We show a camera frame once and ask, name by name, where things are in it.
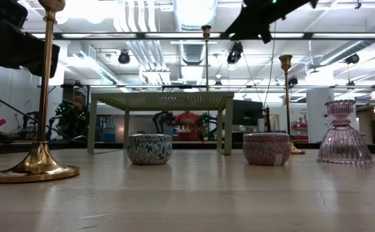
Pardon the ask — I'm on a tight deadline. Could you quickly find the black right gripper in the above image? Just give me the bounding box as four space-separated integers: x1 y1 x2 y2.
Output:
225 0 319 44

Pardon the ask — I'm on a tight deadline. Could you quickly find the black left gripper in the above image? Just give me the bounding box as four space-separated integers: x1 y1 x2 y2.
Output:
0 19 61 79

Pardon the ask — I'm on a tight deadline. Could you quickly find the tall slim brass candlestick holder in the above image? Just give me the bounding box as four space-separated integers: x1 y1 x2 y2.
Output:
201 24 212 93

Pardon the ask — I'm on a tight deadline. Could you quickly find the pink patterned candle tin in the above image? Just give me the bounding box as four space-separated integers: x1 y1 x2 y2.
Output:
242 132 292 167

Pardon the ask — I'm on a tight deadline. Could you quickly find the blue floral candle tin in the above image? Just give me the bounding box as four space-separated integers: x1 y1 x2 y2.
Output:
126 133 173 166

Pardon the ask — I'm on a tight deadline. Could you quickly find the pink ribbed glass candle holder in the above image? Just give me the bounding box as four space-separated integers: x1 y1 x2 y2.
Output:
316 99 375 166

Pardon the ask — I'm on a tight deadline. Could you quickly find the person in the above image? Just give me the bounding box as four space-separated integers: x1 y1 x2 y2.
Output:
173 111 202 142
68 95 89 139

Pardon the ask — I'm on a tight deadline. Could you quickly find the black computer monitor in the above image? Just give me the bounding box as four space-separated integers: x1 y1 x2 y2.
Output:
232 99 264 127

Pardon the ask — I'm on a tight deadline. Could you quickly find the blue storage bin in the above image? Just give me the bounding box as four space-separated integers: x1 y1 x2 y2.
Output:
102 127 117 142

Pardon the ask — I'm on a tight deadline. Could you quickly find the green metal riser shelf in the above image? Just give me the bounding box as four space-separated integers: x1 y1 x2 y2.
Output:
86 91 235 157

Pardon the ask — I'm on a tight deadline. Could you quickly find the red storage rack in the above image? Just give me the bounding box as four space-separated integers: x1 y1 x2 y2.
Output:
291 121 309 142

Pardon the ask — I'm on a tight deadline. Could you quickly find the black overhead camera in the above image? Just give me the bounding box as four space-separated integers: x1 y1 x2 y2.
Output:
226 41 244 64

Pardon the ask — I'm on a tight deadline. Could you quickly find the thin hanging cable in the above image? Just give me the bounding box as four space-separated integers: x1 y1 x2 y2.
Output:
263 19 277 109

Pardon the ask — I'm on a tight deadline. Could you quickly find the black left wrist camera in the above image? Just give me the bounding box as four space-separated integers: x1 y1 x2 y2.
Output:
0 0 29 29

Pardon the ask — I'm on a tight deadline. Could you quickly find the black cable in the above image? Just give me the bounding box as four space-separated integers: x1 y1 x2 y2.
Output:
0 88 88 142

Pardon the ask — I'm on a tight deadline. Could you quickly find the black overhead frame beam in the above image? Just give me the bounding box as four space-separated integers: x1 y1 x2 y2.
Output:
29 31 375 41

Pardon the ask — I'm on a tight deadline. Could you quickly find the black table border frame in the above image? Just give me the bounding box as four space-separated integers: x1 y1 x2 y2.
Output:
0 140 375 156

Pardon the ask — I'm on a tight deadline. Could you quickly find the black horizontal frame bar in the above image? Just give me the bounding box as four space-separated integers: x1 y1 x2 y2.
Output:
37 83 375 90

